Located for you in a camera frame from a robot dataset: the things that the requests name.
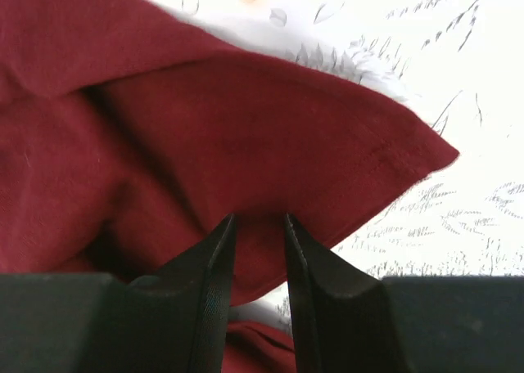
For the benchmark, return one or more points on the dark red t-shirt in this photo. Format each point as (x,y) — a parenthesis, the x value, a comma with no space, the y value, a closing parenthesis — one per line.
(128,135)

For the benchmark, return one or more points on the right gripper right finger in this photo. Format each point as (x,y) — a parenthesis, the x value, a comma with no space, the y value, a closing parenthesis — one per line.
(340,316)

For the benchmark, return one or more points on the floral table mat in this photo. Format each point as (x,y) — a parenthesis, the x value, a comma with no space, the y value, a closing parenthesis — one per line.
(458,64)

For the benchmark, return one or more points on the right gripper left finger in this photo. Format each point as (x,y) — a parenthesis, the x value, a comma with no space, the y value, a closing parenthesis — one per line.
(182,326)

